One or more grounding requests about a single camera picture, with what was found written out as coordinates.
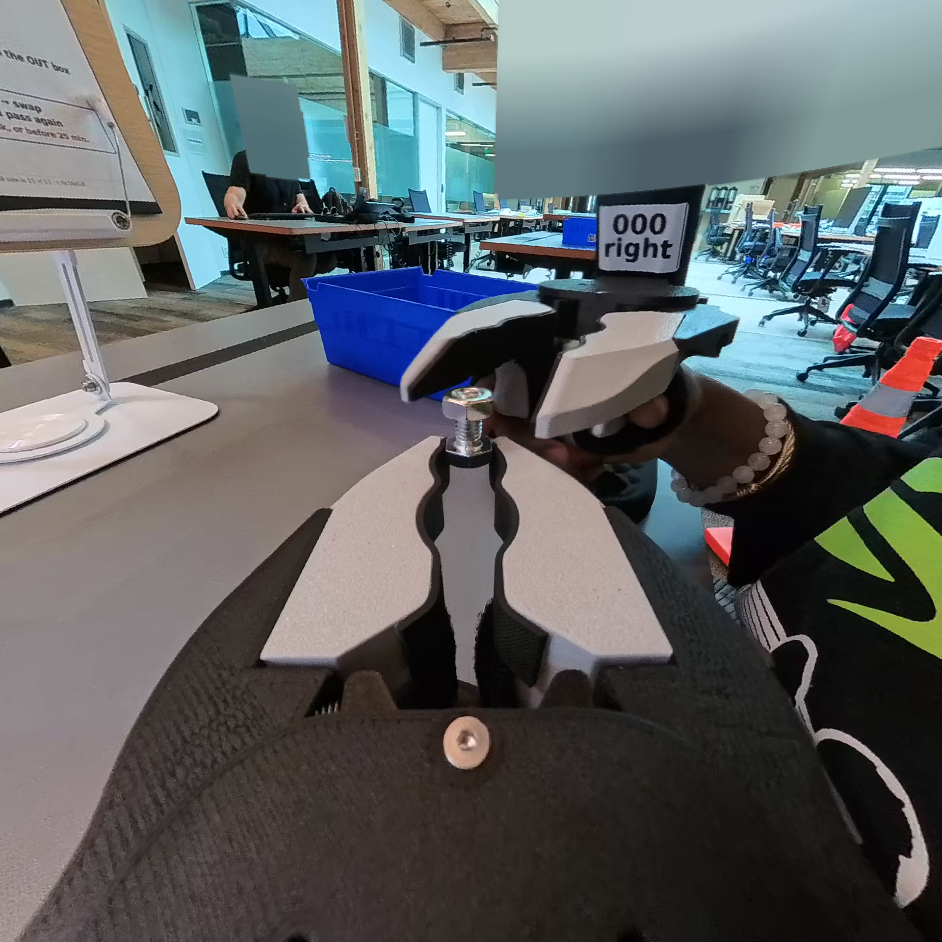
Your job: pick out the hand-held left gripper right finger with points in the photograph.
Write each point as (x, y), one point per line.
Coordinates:
(581, 574)

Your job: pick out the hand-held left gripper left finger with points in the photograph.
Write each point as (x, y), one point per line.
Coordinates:
(346, 574)

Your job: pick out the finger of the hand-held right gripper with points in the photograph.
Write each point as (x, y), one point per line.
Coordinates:
(611, 368)
(463, 342)

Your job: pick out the small steel hex nut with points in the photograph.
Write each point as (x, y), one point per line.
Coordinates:
(469, 406)

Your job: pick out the short steel hex bolt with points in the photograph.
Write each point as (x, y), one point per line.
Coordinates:
(469, 441)

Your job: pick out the blue plastic bin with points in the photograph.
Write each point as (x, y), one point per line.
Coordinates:
(360, 324)
(578, 232)

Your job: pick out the person's right forearm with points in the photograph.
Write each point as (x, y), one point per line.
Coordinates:
(831, 478)

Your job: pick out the person's right hand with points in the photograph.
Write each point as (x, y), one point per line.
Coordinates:
(714, 434)

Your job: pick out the black honeycomb wrist rest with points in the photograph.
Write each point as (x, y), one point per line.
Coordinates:
(625, 489)

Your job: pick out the wood-topped office desk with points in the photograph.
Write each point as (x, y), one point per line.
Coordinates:
(530, 246)
(294, 224)

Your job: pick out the black white patterned pants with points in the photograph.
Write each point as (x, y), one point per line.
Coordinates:
(754, 618)

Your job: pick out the black backpack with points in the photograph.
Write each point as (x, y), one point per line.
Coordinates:
(335, 202)

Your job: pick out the row of black office chairs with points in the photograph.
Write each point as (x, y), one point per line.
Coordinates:
(831, 272)

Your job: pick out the black keyboard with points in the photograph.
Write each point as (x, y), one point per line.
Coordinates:
(279, 216)

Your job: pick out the white poster stand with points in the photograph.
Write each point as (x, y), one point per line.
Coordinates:
(110, 434)

